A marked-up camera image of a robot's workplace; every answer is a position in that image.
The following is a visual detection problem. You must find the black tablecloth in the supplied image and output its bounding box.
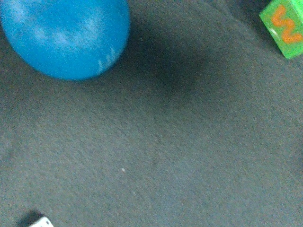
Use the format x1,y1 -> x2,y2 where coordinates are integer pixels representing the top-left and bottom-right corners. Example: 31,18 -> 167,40
0,0 -> 303,227

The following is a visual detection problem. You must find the white die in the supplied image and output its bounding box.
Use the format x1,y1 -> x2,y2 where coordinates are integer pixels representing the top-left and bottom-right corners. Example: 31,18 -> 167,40
29,217 -> 53,227

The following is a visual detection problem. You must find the green toy block with letter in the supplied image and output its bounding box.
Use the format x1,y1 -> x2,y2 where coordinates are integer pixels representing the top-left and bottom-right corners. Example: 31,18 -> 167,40
259,0 -> 303,59

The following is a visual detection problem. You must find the blue ball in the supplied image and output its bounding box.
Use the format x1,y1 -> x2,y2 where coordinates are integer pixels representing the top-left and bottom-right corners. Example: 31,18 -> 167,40
0,0 -> 130,80

